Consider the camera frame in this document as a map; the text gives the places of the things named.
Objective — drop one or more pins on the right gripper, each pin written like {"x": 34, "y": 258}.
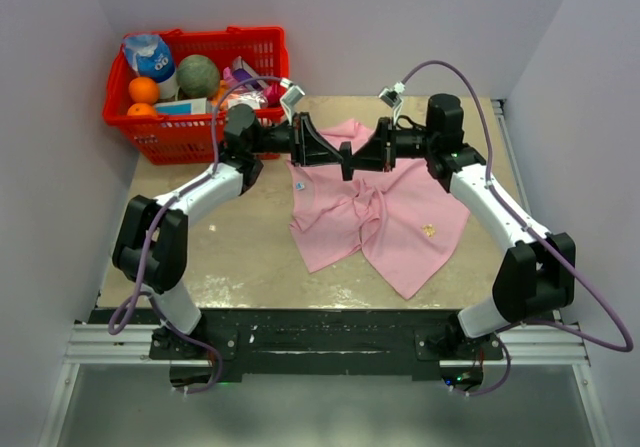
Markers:
{"x": 375, "y": 155}

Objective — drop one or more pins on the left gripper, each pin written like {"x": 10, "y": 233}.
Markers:
{"x": 307, "y": 147}

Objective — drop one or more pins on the small black stand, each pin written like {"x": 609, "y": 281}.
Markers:
{"x": 345, "y": 151}

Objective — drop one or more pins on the pink garment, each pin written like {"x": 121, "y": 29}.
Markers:
{"x": 379, "y": 214}

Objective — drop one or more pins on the gold rhinestone brooch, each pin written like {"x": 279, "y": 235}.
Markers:
{"x": 429, "y": 230}

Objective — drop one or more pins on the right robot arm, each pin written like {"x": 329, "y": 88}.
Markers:
{"x": 533, "y": 278}

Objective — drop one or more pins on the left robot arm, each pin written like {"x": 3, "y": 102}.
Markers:
{"x": 152, "y": 245}

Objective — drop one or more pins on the pink white snack packet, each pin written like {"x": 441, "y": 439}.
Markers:
{"x": 257, "y": 99}

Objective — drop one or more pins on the purple white box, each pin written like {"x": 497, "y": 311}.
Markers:
{"x": 240, "y": 70}

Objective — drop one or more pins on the white blue carton box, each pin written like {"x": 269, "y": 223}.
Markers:
{"x": 198, "y": 106}

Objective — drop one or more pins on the green melon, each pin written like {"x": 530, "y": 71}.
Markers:
{"x": 198, "y": 76}

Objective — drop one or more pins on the red plastic shopping basket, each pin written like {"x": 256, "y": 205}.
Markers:
{"x": 165, "y": 139}

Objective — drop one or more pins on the orange fruit upper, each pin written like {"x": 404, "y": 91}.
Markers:
{"x": 143, "y": 90}

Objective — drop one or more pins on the orange fruit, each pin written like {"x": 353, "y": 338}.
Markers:
{"x": 141, "y": 109}
{"x": 143, "y": 90}

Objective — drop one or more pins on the orange fruit lower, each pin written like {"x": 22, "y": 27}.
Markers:
{"x": 141, "y": 109}

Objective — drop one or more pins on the blue white plastic bag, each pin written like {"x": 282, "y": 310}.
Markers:
{"x": 148, "y": 55}

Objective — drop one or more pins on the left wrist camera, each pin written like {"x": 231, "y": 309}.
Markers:
{"x": 293, "y": 93}

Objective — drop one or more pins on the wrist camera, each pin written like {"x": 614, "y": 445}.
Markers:
{"x": 393, "y": 98}
{"x": 293, "y": 93}

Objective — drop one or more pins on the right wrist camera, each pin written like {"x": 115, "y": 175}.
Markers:
{"x": 393, "y": 98}

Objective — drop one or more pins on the black metal base frame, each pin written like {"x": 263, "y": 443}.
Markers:
{"x": 198, "y": 378}

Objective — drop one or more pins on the aluminium rail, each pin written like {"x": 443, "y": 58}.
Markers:
{"x": 536, "y": 346}

